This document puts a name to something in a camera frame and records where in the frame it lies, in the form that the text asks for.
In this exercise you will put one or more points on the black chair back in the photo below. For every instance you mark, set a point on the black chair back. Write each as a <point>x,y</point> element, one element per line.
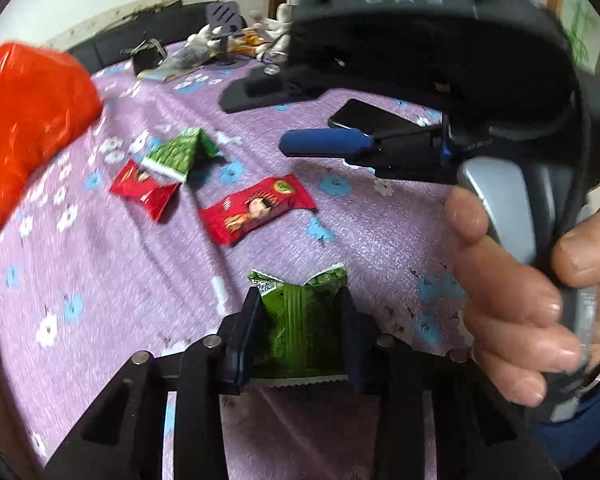
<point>110,50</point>

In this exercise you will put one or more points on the clear plastic bag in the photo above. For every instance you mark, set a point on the clear plastic bag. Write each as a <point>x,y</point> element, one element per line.
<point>187,57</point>

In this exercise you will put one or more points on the grey phone stand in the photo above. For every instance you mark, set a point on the grey phone stand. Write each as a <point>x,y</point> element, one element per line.
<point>224,15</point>

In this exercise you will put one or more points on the small black box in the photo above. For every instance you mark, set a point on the small black box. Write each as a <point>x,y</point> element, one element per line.
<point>145,62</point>

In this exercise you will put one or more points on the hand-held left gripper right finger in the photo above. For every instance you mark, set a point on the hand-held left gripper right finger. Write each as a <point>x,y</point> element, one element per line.
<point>352,345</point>

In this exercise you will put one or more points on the red emblem snack packet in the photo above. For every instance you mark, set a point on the red emblem snack packet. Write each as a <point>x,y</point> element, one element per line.
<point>255,207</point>

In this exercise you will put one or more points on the black smartphone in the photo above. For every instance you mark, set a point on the black smartphone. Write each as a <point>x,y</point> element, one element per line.
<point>365,115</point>

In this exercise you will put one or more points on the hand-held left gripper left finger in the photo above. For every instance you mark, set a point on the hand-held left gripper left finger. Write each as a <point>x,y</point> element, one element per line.
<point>240,345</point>

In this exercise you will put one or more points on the red plastic bag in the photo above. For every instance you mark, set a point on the red plastic bag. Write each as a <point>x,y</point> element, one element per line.
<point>25,125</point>

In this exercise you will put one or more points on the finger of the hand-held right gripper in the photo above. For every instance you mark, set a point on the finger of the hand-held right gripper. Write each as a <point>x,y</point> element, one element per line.
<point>320,142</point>
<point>260,90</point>

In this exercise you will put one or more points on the orange packets under stand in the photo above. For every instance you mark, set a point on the orange packets under stand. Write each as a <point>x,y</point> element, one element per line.
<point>245,42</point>

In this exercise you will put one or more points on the green snack packet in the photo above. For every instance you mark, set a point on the green snack packet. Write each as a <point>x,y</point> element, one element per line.
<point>300,330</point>
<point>177,155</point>

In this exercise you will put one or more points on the person's right hand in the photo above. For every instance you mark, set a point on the person's right hand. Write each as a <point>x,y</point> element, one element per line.
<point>510,320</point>

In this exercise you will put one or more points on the white cotton glove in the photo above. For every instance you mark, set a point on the white cotton glove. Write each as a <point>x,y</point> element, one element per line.
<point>280,15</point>
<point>200,40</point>

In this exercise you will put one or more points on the striped booklet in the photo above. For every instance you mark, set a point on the striped booklet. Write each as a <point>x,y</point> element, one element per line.
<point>165,75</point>

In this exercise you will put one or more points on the small red snack packet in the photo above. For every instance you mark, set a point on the small red snack packet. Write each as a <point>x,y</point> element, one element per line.
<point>140,187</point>

